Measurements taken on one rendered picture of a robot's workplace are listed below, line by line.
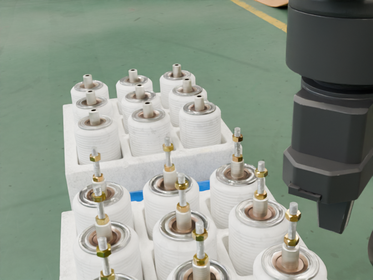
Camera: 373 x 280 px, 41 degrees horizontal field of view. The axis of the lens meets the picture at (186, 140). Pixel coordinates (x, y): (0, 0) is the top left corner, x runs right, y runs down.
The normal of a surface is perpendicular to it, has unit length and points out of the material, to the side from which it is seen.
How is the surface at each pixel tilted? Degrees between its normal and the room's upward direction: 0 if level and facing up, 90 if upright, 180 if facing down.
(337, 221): 90
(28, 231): 0
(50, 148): 0
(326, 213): 90
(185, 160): 90
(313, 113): 90
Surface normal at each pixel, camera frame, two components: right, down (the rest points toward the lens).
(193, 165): 0.23, 0.43
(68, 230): -0.04, -0.89
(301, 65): -0.88, 0.25
